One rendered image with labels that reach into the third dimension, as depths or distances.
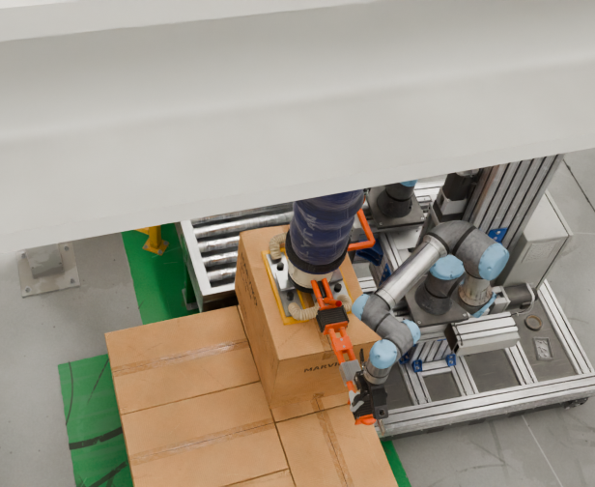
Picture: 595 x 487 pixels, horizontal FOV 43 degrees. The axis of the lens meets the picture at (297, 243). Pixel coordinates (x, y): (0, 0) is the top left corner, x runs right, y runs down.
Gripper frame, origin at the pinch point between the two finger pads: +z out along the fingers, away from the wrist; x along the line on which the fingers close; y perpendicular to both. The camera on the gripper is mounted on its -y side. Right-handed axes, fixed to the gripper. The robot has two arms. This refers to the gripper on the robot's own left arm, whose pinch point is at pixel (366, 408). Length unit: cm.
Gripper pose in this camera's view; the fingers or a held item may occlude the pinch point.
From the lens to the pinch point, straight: 253.4
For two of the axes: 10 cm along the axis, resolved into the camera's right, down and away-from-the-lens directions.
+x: -9.6, 1.6, -2.5
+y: -2.8, -7.8, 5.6
